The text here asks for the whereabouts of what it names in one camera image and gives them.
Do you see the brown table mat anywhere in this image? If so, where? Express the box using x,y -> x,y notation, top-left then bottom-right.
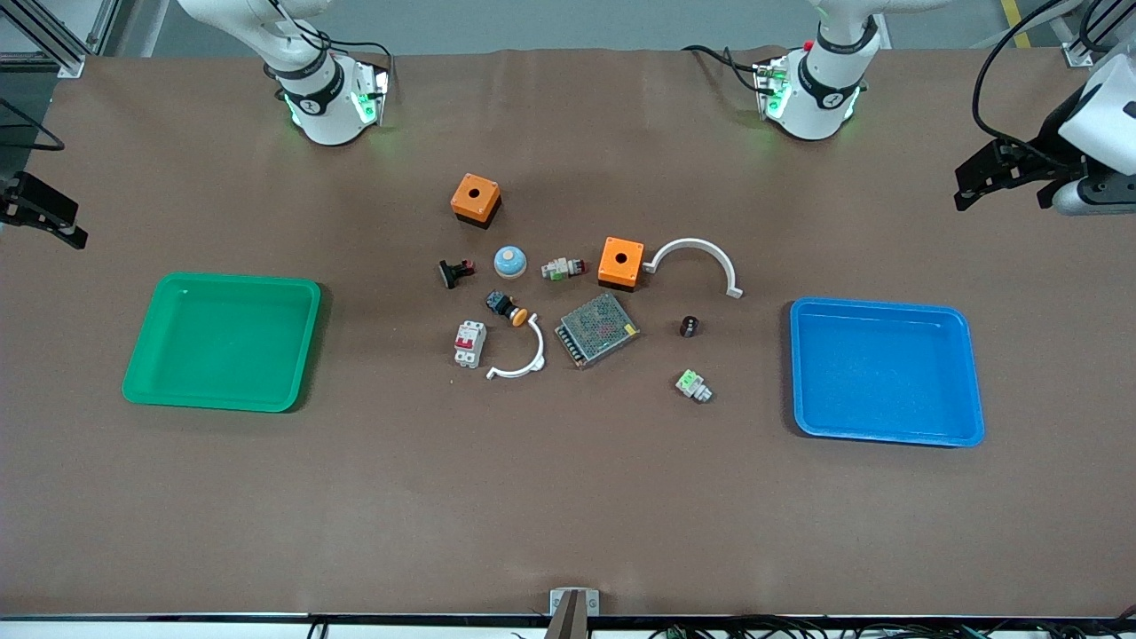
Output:
0,49 -> 1136,618

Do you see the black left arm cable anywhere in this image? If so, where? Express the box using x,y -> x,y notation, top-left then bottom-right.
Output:
974,0 -> 1136,178

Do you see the small white curved bracket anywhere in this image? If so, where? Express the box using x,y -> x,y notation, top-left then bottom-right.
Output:
485,317 -> 546,381

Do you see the large white curved bracket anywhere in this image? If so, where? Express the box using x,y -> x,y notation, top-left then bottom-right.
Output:
643,238 -> 745,300

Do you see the orange mushroom push button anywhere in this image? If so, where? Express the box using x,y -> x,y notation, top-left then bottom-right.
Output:
485,290 -> 529,327

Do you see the black base cable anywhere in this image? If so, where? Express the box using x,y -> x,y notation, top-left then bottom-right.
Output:
682,44 -> 773,94
266,0 -> 393,76

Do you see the green plastic tray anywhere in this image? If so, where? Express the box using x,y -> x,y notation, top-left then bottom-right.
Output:
122,272 -> 322,414

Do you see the blue plastic tray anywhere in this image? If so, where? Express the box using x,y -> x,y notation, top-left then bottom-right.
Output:
790,297 -> 986,448

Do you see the black left base cable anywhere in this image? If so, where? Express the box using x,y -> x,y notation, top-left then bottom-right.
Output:
682,44 -> 773,94

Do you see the metal table edge bracket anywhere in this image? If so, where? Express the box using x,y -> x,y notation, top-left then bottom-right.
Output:
549,588 -> 600,639

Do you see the metal mesh power supply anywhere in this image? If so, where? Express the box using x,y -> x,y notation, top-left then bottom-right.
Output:
555,292 -> 641,370

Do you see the aluminium frame profile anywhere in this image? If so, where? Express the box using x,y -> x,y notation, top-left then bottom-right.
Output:
0,0 -> 121,79
1061,0 -> 1124,67

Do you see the orange button box black base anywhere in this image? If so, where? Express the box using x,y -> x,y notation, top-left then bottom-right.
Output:
450,173 -> 503,230
597,236 -> 646,292

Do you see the black right base cable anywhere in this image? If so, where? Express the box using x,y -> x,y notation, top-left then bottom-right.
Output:
266,0 -> 393,76

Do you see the white red circuit breaker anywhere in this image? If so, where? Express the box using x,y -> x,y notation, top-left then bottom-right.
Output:
454,320 -> 488,369

